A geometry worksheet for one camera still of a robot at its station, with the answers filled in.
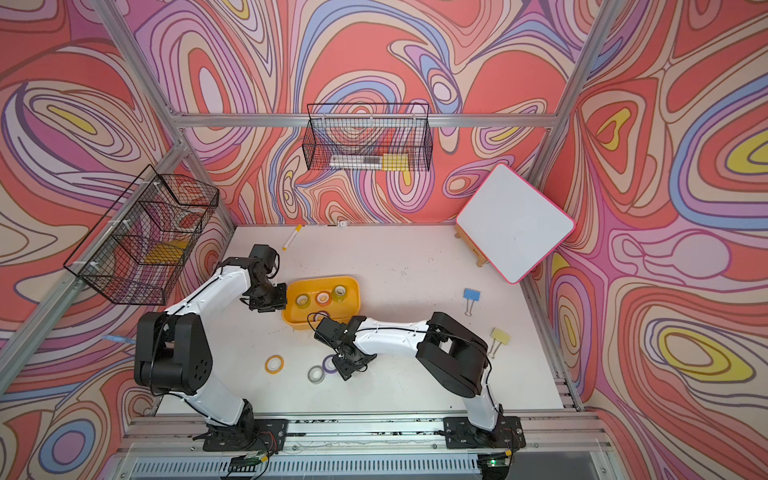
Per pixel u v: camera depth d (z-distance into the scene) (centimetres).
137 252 73
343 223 119
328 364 85
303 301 97
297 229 119
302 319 93
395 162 82
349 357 73
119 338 66
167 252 72
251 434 68
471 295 100
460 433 73
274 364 85
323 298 97
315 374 83
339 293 96
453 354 49
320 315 95
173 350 45
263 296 75
